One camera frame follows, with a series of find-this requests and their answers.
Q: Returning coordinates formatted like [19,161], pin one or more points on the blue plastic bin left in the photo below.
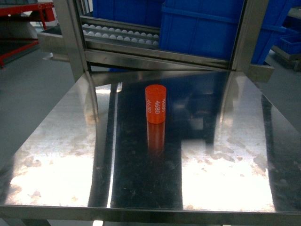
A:
[142,12]

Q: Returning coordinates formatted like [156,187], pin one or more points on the blue plastic bin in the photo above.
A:
[208,27]
[142,12]

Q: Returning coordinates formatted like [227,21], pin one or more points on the blue plastic bin right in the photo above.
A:
[208,27]

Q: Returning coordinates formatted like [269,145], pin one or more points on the red metal frame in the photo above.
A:
[16,31]

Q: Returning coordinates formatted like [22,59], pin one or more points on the stainless steel rack frame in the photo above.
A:
[67,43]

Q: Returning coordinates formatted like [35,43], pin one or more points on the blue bins far right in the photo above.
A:
[290,41]

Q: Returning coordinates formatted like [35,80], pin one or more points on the white roller track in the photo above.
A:
[98,32]

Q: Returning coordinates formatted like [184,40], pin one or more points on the orange cylindrical capacitor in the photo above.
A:
[155,98]

